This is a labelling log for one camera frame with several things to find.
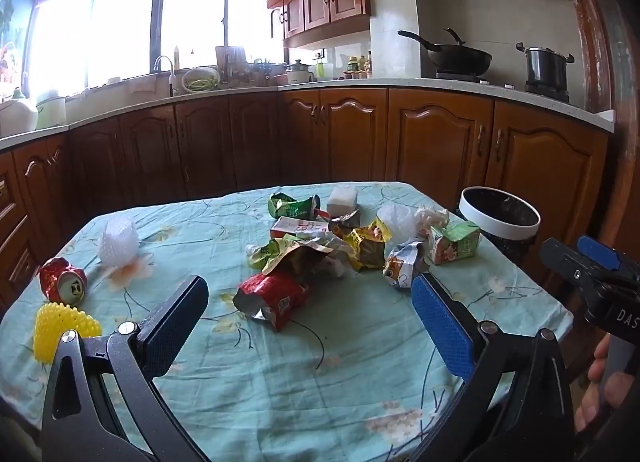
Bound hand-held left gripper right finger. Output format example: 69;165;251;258
411;272;576;462

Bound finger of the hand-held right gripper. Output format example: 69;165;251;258
577;235;640;280
540;237;608;294

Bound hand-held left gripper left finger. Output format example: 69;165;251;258
42;275;211;462

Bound white rimmed black trash bin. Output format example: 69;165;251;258
457;186;542;268

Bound green juice carton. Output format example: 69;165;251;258
425;220;482;266

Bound yellow snack packet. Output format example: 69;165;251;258
345;219;393;270

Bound light green snack packet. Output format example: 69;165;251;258
244;235;333;275

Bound person's right hand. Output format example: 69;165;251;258
575;332;640;435

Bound silver cartoon snack wrapper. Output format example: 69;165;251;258
382;239;430;290

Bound white foam fruit net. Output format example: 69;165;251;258
97;219;141;265

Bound red snack packet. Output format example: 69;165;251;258
233;269;311;332

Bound crumpled white tissue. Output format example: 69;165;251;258
415;206;451;238

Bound clear white plastic bag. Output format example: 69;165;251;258
376;202;421;243

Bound yellow foam fruit net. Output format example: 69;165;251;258
33;303;103;364

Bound crushed red drink can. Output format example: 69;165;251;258
39;257;88;305

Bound crumpled white paper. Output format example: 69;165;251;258
310;237;351;278

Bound crumpled silver wrapper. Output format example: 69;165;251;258
330;209;362;238

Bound light green floral tablecloth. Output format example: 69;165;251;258
0;181;575;462

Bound red and white carton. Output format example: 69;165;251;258
270;216;331;242

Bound white foam block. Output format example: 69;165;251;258
326;187;360;215

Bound crushed green drink pouch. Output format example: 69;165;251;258
268;192;321;220

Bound steel cooking pot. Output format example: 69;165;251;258
516;41;576;88

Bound wooden lower cabinets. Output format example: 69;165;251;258
0;87;611;303

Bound black wok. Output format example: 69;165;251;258
397;27;493;76

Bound white bowl of greens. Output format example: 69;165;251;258
181;67;221;92

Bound speckled white countertop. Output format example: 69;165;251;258
0;77;616;150

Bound curved sink faucet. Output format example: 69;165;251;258
153;55;178;97

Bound knife and utensil rack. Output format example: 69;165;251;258
215;45;248;83

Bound condiment bottles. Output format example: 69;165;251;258
345;50;373;79

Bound small white cooker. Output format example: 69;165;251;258
286;60;313;84

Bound kitchen window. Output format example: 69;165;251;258
20;0;286;93

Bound wooden door frame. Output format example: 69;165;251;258
570;0;640;248

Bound wall poster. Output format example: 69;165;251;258
0;0;36;103

